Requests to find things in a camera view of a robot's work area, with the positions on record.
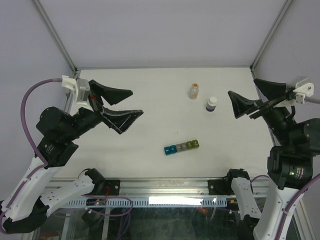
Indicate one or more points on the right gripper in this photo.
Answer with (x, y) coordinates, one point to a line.
(272, 90)

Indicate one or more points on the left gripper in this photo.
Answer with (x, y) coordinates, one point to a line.
(121, 120)

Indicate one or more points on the clear pill jar gold lid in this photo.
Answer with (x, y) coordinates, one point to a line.
(193, 93)

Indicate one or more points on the teal pill box MON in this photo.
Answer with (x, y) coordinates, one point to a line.
(167, 150)

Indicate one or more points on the teal pill box FRI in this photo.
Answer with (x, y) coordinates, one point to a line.
(173, 149)

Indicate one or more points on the green pill box THUR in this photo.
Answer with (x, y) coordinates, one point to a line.
(195, 144)

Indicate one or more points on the clear pill box SAT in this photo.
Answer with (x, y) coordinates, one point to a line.
(184, 146)

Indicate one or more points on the green pill box SUN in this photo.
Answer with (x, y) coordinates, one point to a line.
(189, 145)

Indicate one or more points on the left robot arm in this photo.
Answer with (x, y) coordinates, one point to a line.
(28, 207)

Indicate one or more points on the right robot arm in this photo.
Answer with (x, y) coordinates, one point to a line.
(289, 165)

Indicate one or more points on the white pill bottle blue label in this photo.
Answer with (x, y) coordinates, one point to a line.
(211, 104)

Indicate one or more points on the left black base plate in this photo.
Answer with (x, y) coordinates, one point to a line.
(110, 187)

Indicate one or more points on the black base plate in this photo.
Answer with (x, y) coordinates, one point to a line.
(110, 187)
(219, 187)

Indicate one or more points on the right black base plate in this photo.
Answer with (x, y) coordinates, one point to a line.
(219, 187)

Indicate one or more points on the grey slotted cable duct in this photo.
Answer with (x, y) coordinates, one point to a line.
(149, 202)

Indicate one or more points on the aluminium mounting rail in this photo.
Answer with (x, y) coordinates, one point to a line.
(147, 187)

